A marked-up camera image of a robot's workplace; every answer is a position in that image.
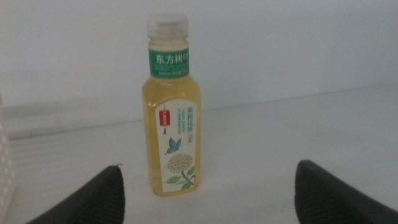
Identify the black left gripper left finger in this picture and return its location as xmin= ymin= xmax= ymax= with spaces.
xmin=26 ymin=164 xmax=126 ymax=224

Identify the white perforated plastic basket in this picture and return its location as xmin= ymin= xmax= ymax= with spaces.
xmin=0 ymin=90 xmax=18 ymax=218

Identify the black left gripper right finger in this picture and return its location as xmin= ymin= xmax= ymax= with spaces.
xmin=294 ymin=159 xmax=398 ymax=224

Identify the yellow tea bottle green label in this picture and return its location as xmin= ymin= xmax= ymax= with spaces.
xmin=141 ymin=14 xmax=202 ymax=197

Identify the pale grey wall trunking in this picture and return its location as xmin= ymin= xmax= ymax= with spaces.
xmin=0 ymin=96 xmax=147 ymax=140

